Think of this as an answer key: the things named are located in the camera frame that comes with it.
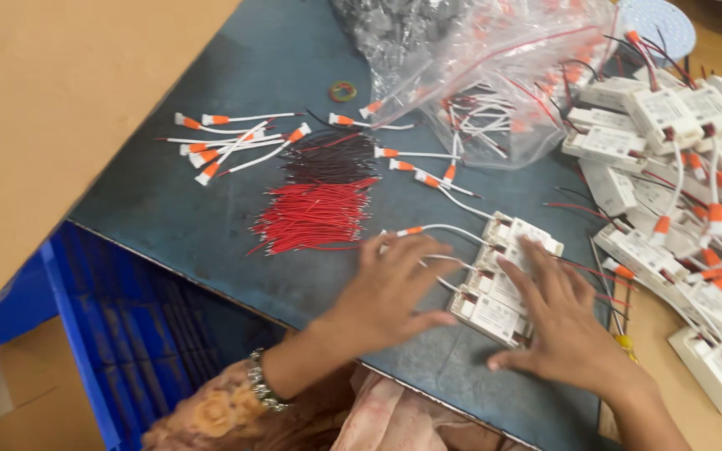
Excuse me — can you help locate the person's left hand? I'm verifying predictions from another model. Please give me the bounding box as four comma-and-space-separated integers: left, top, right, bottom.
308, 233, 463, 365

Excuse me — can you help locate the person's right hand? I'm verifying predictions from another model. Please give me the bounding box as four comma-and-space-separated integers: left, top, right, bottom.
486, 237, 648, 402

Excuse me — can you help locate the pink cloth garment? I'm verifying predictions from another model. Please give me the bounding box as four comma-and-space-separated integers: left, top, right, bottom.
330, 366, 528, 451

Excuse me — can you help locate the heap of white driver boxes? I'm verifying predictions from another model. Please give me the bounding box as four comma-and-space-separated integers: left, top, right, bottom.
543, 31, 722, 422

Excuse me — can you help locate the floral patterned sleeve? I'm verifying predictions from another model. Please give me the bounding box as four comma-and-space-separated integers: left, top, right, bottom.
142, 360, 287, 451

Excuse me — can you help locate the blue-grey work board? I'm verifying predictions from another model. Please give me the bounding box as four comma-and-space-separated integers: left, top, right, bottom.
68, 0, 625, 451

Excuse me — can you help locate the green and red rubber band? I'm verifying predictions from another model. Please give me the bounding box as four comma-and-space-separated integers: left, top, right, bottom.
328, 80, 358, 104

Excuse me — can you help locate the blue plastic crate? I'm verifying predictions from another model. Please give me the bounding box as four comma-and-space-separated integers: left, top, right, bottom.
0, 220, 287, 451

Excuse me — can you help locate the clear bag of grey parts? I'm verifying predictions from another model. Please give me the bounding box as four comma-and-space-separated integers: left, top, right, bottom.
330, 0, 468, 95

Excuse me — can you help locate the round white led plate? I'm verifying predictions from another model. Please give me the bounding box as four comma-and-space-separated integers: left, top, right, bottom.
617, 0, 697, 57

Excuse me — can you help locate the brown cardboard carton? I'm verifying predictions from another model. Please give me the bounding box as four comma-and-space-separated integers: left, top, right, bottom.
0, 316, 106, 451

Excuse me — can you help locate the brown cardboard sheet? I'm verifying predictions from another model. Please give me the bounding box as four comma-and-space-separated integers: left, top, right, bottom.
0, 0, 243, 300

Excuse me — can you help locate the yellow-handled screwdriver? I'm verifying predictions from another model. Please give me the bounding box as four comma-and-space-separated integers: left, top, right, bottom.
588, 235, 639, 364

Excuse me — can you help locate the white driver box with cable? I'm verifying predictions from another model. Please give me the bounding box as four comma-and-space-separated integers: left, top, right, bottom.
436, 279, 532, 349
395, 224, 540, 276
414, 170, 565, 258
420, 253, 528, 314

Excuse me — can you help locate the pile of red wires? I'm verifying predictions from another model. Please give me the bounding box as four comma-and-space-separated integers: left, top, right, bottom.
246, 177, 381, 256

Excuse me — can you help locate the silver metal bracelet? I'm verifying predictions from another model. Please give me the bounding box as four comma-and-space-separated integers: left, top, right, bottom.
246, 347, 290, 413

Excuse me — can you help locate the pile of black wires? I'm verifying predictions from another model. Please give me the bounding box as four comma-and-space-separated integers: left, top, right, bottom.
280, 130, 379, 185

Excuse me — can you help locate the scatter of orange-tipped white cables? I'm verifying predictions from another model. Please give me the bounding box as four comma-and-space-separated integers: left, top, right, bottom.
155, 99, 484, 201

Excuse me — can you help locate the clear bag of connector cables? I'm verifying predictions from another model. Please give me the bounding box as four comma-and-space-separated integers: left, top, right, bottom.
361, 0, 619, 170

